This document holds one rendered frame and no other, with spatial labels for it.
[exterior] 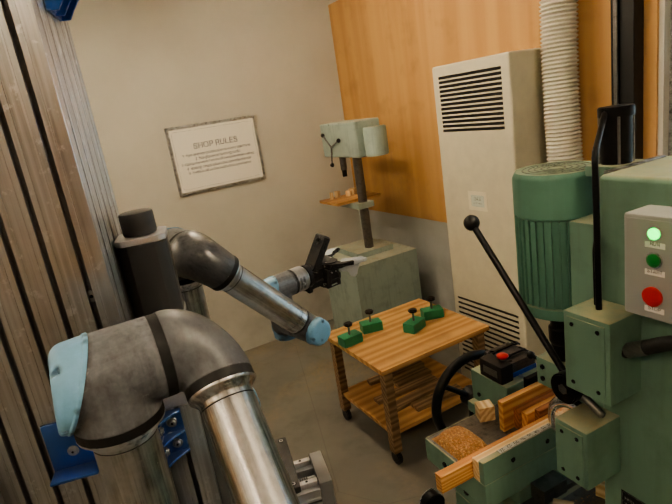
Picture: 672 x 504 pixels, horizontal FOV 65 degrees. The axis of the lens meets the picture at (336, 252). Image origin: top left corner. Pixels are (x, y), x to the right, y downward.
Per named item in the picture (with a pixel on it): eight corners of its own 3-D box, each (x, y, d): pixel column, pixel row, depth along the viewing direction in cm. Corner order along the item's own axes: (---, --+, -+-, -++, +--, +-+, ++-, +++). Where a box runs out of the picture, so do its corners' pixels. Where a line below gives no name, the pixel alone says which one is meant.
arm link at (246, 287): (205, 224, 117) (340, 320, 146) (183, 221, 125) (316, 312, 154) (177, 269, 114) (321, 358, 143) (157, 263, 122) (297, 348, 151)
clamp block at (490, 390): (511, 379, 152) (509, 351, 149) (549, 399, 140) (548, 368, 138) (471, 398, 146) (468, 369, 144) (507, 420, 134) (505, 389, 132)
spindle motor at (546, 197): (557, 287, 128) (552, 158, 120) (625, 306, 113) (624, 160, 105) (502, 308, 121) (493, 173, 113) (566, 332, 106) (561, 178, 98)
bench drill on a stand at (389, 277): (387, 324, 414) (359, 117, 371) (438, 349, 360) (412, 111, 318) (333, 344, 393) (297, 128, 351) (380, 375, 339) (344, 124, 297)
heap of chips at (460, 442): (459, 425, 130) (458, 415, 129) (495, 451, 119) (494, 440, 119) (431, 439, 127) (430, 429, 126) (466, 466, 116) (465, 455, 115)
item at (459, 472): (632, 384, 136) (632, 370, 135) (639, 387, 134) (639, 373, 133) (436, 488, 111) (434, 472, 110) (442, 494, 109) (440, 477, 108)
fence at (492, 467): (662, 382, 135) (662, 362, 133) (668, 384, 133) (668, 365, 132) (479, 482, 111) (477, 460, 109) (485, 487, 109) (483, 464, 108)
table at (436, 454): (568, 362, 162) (567, 344, 160) (668, 404, 135) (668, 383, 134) (403, 440, 138) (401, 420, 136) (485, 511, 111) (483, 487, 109)
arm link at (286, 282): (256, 306, 154) (251, 279, 152) (287, 294, 161) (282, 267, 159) (271, 311, 148) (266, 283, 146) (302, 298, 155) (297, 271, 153)
